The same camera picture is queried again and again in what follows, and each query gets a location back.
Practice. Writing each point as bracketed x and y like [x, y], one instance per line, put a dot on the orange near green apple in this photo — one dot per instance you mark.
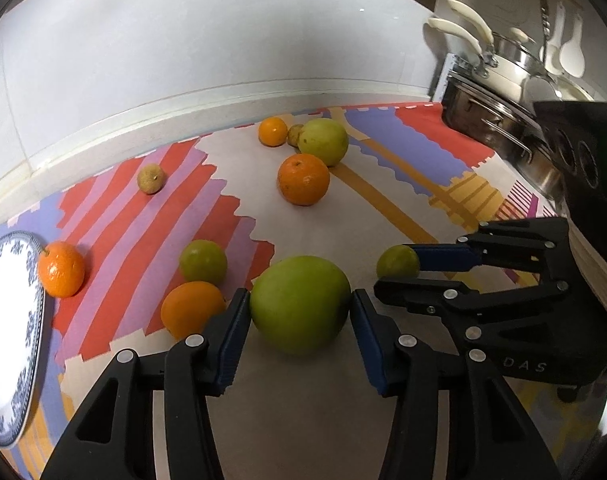
[188, 308]

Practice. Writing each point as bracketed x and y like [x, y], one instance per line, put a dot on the orange beside plate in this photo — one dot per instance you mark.
[61, 269]

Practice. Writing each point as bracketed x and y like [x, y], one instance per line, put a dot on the colourful patterned table mat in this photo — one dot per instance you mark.
[405, 178]

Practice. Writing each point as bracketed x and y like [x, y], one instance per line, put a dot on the small green fruit left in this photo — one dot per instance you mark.
[203, 260]

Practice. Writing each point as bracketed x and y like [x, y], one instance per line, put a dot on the stainless steel pot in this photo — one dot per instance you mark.
[511, 134]

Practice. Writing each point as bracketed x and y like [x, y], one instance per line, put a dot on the small brownish fruit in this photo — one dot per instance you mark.
[151, 179]

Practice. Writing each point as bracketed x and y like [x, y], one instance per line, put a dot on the cream pan handle lower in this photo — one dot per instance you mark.
[452, 29]

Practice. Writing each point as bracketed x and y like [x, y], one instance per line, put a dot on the small orange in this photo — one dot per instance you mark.
[273, 132]

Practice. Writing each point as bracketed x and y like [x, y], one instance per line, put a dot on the blue white porcelain plate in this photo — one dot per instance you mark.
[22, 307]

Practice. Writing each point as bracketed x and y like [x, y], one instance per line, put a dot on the small green fruit front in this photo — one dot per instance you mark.
[398, 262]

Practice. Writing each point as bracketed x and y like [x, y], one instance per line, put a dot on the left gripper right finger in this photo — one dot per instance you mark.
[491, 436]

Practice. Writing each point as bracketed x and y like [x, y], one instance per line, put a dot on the large orange in middle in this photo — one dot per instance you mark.
[303, 179]

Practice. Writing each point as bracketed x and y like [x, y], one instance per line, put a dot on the white hanging ladle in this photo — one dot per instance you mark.
[570, 54]

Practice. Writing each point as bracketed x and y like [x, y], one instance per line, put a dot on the cream pan handle upper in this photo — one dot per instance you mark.
[474, 18]

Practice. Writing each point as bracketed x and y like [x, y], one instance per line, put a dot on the small green fruit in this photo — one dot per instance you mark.
[203, 260]
[398, 262]

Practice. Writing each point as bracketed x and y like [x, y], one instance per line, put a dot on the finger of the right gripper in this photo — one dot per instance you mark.
[453, 302]
[536, 245]

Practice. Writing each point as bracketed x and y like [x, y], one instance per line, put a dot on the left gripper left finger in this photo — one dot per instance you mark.
[111, 435]

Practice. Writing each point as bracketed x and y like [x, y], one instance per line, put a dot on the small yellow fruit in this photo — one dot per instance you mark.
[293, 135]

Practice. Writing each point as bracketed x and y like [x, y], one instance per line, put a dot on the cream pan handle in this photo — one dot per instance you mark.
[474, 18]
[452, 29]

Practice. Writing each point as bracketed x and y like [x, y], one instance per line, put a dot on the large yellow-green pear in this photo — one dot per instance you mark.
[324, 138]

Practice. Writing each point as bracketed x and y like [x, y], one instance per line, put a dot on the large green apple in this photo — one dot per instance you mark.
[298, 304]

